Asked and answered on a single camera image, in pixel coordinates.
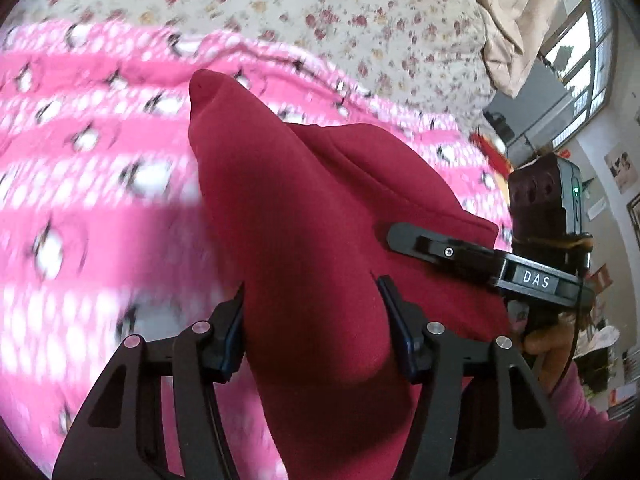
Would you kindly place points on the wall picture frame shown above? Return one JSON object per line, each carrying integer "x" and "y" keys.
{"x": 634, "y": 220}

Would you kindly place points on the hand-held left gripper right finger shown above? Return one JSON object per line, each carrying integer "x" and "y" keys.
{"x": 400, "y": 335}

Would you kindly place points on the beige cloth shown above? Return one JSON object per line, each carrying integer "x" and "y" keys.
{"x": 520, "y": 15}

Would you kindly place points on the window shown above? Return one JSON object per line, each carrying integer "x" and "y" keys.
{"x": 585, "y": 65}

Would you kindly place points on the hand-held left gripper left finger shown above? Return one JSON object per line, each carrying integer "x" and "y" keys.
{"x": 231, "y": 345}

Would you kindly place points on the wall poster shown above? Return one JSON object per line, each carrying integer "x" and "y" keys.
{"x": 621, "y": 171}

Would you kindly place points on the red and yellow cloth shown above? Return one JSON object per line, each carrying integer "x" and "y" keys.
{"x": 492, "y": 152}

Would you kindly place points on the floral bed sheet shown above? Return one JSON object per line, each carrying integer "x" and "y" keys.
{"x": 300, "y": 5}

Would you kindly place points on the person's right hand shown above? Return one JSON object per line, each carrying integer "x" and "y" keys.
{"x": 550, "y": 355}

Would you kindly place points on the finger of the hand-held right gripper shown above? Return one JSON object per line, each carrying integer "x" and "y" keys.
{"x": 440, "y": 247}

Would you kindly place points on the small black object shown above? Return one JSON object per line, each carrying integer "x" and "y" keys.
{"x": 500, "y": 127}

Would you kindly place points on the pink penguin print blanket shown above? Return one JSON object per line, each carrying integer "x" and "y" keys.
{"x": 90, "y": 185}

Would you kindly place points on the person's right forearm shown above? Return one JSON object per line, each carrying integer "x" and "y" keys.
{"x": 585, "y": 430}

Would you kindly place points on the dark red garment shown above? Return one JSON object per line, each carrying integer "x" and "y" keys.
{"x": 310, "y": 240}

